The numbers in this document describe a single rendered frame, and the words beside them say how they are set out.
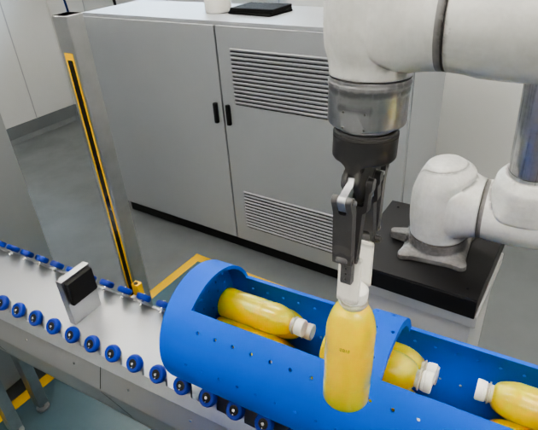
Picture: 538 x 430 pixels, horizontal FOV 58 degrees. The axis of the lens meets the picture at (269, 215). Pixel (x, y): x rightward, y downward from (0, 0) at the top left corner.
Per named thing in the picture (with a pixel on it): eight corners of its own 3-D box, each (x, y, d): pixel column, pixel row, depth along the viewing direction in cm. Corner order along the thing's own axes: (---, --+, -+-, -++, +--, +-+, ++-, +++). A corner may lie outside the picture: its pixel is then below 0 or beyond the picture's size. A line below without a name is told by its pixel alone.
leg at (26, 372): (44, 400, 232) (-2, 299, 200) (52, 404, 230) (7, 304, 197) (34, 409, 228) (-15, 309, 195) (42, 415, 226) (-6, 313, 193)
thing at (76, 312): (96, 301, 149) (83, 261, 141) (105, 305, 147) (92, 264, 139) (70, 322, 142) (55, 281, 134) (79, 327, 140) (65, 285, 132)
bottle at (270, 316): (230, 315, 120) (298, 339, 112) (214, 316, 114) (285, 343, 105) (236, 287, 120) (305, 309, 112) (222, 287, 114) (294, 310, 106)
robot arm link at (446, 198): (417, 210, 146) (423, 142, 134) (482, 222, 137) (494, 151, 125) (400, 239, 134) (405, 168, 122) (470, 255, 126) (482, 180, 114)
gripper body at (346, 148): (349, 111, 61) (346, 178, 65) (320, 130, 54) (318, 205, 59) (409, 119, 57) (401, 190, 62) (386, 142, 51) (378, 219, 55)
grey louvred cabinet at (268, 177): (173, 183, 418) (140, -1, 343) (422, 254, 312) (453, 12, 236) (125, 212, 380) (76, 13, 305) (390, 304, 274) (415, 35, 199)
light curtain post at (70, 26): (167, 401, 228) (67, 11, 139) (178, 406, 225) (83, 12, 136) (159, 411, 223) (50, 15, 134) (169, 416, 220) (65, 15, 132)
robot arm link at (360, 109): (313, 79, 52) (312, 133, 55) (398, 89, 48) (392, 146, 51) (347, 63, 59) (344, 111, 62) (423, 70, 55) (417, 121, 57)
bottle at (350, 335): (330, 372, 81) (335, 280, 72) (372, 384, 78) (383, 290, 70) (317, 404, 75) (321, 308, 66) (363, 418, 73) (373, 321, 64)
